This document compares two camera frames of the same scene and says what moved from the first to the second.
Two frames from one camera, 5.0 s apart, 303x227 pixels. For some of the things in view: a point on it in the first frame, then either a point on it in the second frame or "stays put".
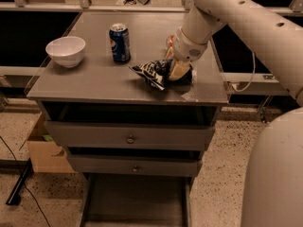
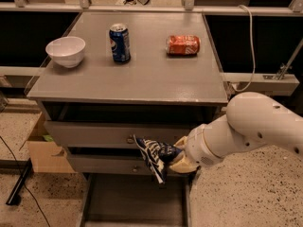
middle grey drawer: x=135 y=165 stays put
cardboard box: x=47 y=156 stays put
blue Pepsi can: x=119 y=38 stays put
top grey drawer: x=93 y=135 stays put
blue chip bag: x=157 y=72 → x=156 y=156
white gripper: x=187 y=50 → x=198 y=148
